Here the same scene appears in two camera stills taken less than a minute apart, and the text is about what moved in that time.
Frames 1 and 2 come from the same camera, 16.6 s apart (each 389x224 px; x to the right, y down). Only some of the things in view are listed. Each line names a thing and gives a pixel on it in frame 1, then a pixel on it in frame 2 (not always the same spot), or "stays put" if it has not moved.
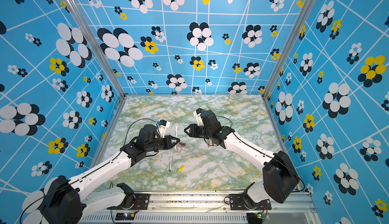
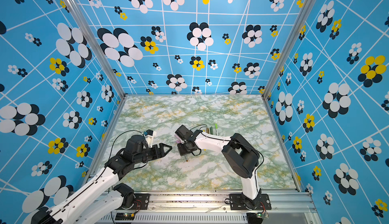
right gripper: [194, 130] -> [182, 152]
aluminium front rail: [282, 207] stays put
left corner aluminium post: [84, 20] stays put
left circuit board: [124, 216] stays put
